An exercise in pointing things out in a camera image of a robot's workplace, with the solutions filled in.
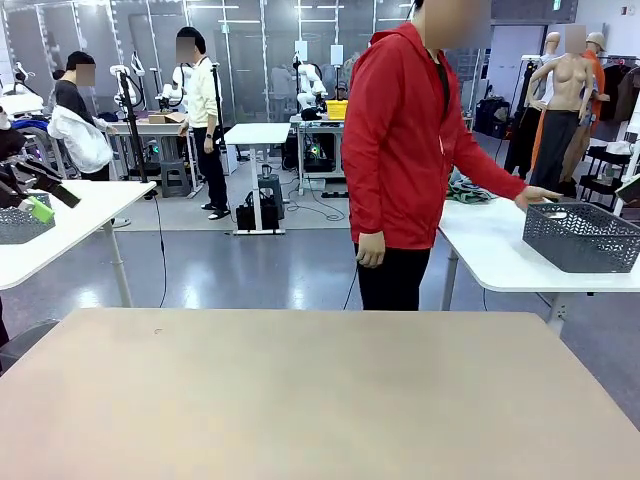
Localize white mannequin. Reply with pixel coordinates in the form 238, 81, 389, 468
542, 32, 562, 106

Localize green cloth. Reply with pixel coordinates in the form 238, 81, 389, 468
446, 167, 497, 206

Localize grey plastic basket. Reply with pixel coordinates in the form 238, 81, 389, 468
522, 202, 640, 274
0, 192, 56, 245

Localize black pole stand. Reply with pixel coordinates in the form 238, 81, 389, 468
209, 62, 227, 149

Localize black shelf cart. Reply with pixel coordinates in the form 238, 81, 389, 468
579, 144, 637, 211

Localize grey plastic step stool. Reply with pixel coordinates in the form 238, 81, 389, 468
257, 174, 286, 221
159, 159, 195, 199

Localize person in red jacket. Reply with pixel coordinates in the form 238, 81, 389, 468
341, 0, 564, 312

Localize person in cream shirt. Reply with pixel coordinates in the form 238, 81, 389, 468
175, 27, 232, 221

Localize black luggage bags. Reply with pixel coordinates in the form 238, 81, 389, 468
474, 97, 512, 140

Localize person's right hand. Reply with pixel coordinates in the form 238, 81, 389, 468
355, 232, 387, 269

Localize person in grey top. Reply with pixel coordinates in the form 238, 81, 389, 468
48, 49, 119, 182

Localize metal frame workbench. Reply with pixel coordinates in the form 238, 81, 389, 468
288, 113, 351, 197

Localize black bag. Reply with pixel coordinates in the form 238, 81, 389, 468
235, 192, 280, 234

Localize dark clothes on rack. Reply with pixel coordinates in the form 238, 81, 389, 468
597, 54, 640, 124

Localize white standing desk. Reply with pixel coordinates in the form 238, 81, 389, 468
224, 122, 292, 236

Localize white side table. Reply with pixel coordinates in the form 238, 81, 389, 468
437, 192, 640, 326
0, 179, 158, 309

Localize black hanging trousers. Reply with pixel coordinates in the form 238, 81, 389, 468
503, 105, 544, 181

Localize mannequin with beige hat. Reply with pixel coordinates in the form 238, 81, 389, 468
582, 31, 610, 126

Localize white background workbench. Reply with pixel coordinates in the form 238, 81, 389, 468
107, 118, 204, 196

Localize dark grey stool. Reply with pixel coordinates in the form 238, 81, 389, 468
0, 319, 62, 374

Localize black tripod stand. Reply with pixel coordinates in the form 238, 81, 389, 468
115, 69, 162, 185

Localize person's left forearm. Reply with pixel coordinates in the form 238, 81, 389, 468
464, 144, 530, 202

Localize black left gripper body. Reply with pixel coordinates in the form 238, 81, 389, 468
0, 158, 39, 209

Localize person's right forearm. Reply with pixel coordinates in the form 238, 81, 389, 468
349, 164, 389, 236

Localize person's left hand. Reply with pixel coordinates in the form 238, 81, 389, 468
513, 185, 564, 211

